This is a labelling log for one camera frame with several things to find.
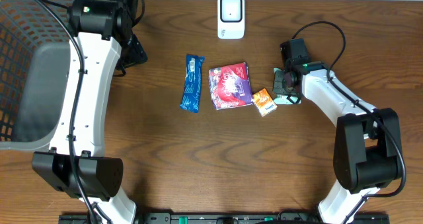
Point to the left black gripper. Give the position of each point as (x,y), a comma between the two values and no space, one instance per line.
(136,52)

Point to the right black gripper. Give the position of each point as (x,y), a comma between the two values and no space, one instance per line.
(294,96)

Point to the small orange snack packet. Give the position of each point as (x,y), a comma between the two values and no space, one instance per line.
(264,102)

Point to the red purple snack packet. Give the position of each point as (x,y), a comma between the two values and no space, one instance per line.
(230,86)

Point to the blue snack bar wrapper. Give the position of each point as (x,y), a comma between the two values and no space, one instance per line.
(192,84)

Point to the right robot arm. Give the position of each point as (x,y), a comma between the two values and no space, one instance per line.
(367,147)

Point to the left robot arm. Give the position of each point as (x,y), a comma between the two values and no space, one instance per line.
(101,41)

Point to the white barcode scanner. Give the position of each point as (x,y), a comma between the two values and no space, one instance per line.
(230,19)

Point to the grey plastic mesh basket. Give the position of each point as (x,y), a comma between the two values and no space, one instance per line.
(35,64)

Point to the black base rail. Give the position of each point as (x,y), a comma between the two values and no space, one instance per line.
(283,217)

